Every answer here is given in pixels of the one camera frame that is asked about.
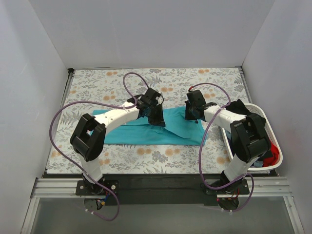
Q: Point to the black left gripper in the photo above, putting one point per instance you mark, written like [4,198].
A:
[156,116]

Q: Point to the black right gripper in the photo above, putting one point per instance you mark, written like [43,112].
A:
[191,113]

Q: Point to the teal t shirt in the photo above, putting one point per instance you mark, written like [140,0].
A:
[129,125]

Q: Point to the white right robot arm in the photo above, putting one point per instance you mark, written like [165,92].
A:
[248,138]

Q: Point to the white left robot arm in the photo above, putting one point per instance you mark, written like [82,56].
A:
[90,132]

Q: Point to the black t shirt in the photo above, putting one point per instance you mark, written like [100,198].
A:
[238,107]

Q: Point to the floral table cloth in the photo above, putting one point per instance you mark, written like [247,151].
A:
[91,89]

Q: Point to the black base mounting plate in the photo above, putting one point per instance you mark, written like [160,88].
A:
[147,189]

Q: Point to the white laundry basket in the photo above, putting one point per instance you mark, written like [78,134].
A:
[256,109]

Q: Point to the red t shirt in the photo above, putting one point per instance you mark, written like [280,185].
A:
[272,157]

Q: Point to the aluminium front rail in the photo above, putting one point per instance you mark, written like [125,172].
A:
[56,209]

